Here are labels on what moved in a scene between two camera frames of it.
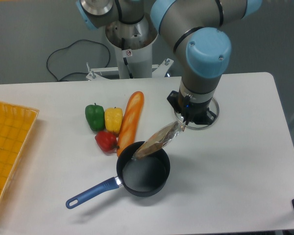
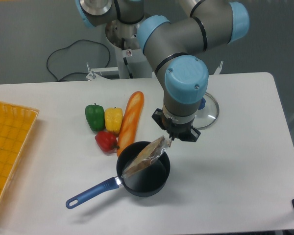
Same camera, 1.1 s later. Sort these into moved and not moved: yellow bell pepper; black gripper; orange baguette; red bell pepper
Moved: black gripper
Not moved: orange baguette; yellow bell pepper; red bell pepper
